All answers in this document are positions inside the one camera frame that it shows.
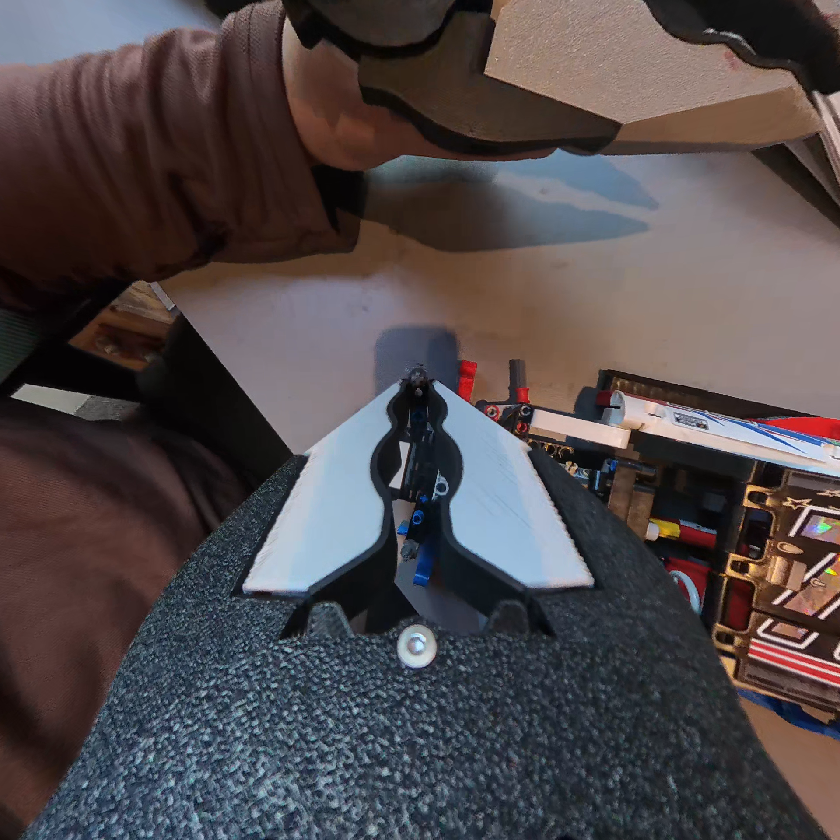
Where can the person's brown shirt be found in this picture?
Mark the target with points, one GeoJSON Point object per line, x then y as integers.
{"type": "Point", "coordinates": [79, 558]}

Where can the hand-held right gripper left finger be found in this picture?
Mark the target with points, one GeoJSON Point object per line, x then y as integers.
{"type": "Point", "coordinates": [321, 512]}

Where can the small grey brick pin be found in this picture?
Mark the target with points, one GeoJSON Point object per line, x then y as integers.
{"type": "Point", "coordinates": [417, 377]}

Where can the toy brick race car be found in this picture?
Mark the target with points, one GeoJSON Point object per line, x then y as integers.
{"type": "Point", "coordinates": [682, 417]}

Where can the person's black pants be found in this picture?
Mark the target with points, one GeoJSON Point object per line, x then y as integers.
{"type": "Point", "coordinates": [216, 407]}

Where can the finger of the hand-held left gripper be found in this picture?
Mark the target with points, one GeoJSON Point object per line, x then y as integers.
{"type": "Point", "coordinates": [623, 59]}
{"type": "Point", "coordinates": [446, 85]}

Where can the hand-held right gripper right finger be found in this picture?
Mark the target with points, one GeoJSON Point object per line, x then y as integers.
{"type": "Point", "coordinates": [505, 512]}

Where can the person's left hand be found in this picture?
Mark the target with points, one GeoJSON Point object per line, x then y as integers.
{"type": "Point", "coordinates": [308, 85]}

